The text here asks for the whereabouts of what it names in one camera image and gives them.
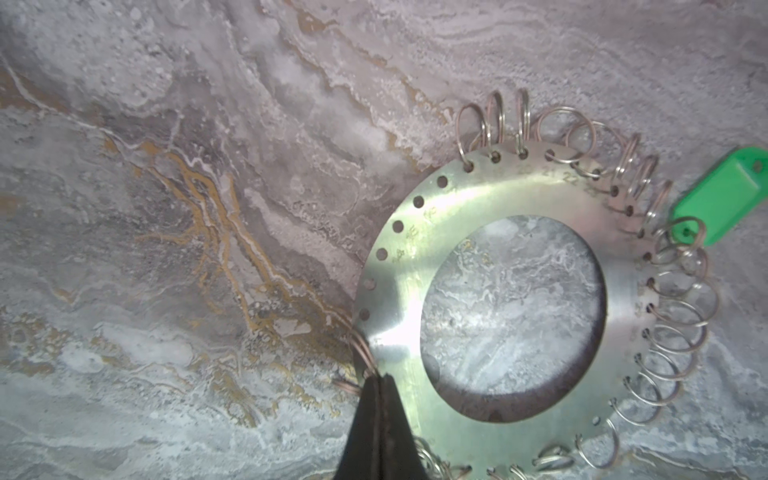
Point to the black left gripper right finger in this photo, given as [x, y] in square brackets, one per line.
[398, 458]

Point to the green key tag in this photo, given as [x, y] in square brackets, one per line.
[723, 197]

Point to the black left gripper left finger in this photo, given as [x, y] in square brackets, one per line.
[361, 458]

